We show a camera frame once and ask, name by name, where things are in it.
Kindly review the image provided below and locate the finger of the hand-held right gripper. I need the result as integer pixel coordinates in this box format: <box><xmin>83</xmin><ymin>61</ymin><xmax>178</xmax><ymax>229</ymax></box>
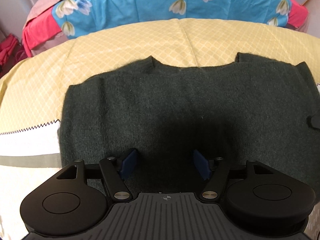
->
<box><xmin>307</xmin><ymin>114</ymin><xmax>320</xmax><ymax>130</ymax></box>

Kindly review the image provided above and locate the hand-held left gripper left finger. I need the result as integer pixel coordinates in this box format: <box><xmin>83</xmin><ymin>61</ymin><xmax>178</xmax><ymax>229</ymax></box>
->
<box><xmin>56</xmin><ymin>148</ymin><xmax>133</xmax><ymax>202</ymax></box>

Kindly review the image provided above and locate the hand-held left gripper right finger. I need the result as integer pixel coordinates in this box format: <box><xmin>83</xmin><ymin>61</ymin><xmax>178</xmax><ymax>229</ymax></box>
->
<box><xmin>192</xmin><ymin>149</ymin><xmax>273</xmax><ymax>202</ymax></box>

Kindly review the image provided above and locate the dark green knit sweater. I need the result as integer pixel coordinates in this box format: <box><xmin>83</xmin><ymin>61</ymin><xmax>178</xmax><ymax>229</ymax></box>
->
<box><xmin>57</xmin><ymin>52</ymin><xmax>320</xmax><ymax>196</ymax></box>

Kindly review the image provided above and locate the yellow patterned bed sheet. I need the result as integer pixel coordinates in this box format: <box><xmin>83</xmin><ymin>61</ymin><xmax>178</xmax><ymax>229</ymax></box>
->
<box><xmin>0</xmin><ymin>17</ymin><xmax>320</xmax><ymax>240</ymax></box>

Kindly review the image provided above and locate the red blanket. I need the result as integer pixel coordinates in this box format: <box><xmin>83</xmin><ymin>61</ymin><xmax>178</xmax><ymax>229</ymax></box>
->
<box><xmin>22</xmin><ymin>0</ymin><xmax>310</xmax><ymax>58</ymax></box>

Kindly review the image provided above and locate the blue floral quilt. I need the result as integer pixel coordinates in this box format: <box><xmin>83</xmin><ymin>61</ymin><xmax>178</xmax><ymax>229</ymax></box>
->
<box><xmin>51</xmin><ymin>0</ymin><xmax>298</xmax><ymax>40</ymax></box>

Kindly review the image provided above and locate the red bag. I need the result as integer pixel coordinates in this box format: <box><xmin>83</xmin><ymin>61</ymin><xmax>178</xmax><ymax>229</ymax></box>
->
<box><xmin>0</xmin><ymin>33</ymin><xmax>23</xmax><ymax>67</ymax></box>

